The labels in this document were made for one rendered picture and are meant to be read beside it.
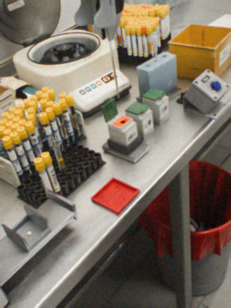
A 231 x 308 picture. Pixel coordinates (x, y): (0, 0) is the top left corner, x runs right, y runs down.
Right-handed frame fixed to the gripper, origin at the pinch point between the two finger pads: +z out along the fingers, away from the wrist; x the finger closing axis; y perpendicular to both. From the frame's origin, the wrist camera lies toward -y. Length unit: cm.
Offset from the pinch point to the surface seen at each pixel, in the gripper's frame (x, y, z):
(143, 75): -6.3, -17.2, 18.5
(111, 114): -2.7, -0.1, 18.2
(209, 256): 10, -23, 86
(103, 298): -25, -1, 114
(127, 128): 1.8, 0.8, 19.9
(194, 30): -7.7, -45.3, 18.5
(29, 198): -6.5, 22.5, 24.9
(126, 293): -19, -8, 114
